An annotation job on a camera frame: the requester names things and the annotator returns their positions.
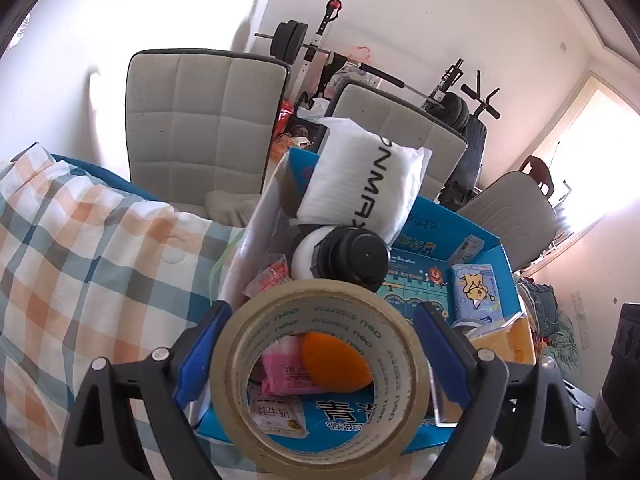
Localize black exercise bench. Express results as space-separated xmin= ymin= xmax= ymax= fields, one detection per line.
xmin=440 ymin=72 xmax=501 ymax=211

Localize blue printed game box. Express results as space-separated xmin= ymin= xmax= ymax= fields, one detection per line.
xmin=382 ymin=245 xmax=458 ymax=323

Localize white barbell rack post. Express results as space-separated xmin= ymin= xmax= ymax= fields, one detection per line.
xmin=295 ymin=0 xmax=346 ymax=106

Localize red bag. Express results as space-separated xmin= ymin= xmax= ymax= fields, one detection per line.
xmin=272 ymin=100 xmax=303 ymax=162

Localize blue clothes pile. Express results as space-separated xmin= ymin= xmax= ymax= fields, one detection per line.
xmin=517 ymin=280 xmax=577 ymax=361

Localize clear tape roll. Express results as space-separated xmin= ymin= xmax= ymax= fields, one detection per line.
xmin=209 ymin=279 xmax=432 ymax=476

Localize plaid tablecloth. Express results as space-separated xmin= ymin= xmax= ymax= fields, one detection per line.
xmin=0 ymin=142 xmax=251 ymax=480

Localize blue tissue pack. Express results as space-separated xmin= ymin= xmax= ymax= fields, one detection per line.
xmin=450 ymin=262 xmax=503 ymax=323

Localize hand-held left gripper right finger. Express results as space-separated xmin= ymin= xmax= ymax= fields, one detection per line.
xmin=412 ymin=301 xmax=583 ymax=480

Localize floral cloth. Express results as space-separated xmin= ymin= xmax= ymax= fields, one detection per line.
xmin=342 ymin=67 xmax=382 ymax=87

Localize white bottle with black lid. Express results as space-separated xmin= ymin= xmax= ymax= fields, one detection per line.
xmin=291 ymin=225 xmax=392 ymax=293

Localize orange fruit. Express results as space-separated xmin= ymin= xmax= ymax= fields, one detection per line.
xmin=300 ymin=332 xmax=373 ymax=395

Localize black barbell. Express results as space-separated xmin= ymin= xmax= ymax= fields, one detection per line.
xmin=255 ymin=21 xmax=471 ymax=128

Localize white padded bag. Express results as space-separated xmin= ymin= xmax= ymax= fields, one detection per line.
xmin=296 ymin=116 xmax=433 ymax=246

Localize white wall socket strip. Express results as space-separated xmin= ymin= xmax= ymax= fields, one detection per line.
xmin=570 ymin=289 xmax=594 ymax=349

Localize yellow box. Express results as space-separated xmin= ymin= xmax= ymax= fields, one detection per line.
xmin=452 ymin=312 xmax=536 ymax=366

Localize brown wooden chair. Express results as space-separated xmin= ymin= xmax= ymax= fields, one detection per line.
xmin=517 ymin=155 xmax=555 ymax=202

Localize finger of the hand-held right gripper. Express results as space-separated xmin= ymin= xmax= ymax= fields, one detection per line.
xmin=595 ymin=302 xmax=640 ymax=461

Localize grey padded chair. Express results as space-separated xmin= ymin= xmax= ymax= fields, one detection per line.
xmin=126 ymin=50 xmax=292 ymax=223
xmin=320 ymin=82 xmax=469 ymax=201
xmin=456 ymin=171 xmax=558 ymax=271

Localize pink floral snack packet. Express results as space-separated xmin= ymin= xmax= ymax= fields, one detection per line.
xmin=261 ymin=337 xmax=326 ymax=396

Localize blue cardboard box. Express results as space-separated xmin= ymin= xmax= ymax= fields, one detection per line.
xmin=192 ymin=147 xmax=536 ymax=453

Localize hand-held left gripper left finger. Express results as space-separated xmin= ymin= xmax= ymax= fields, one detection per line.
xmin=59 ymin=300 xmax=233 ymax=480

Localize black and white rack post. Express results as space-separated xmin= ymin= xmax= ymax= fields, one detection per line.
xmin=422 ymin=58 xmax=466 ymax=111

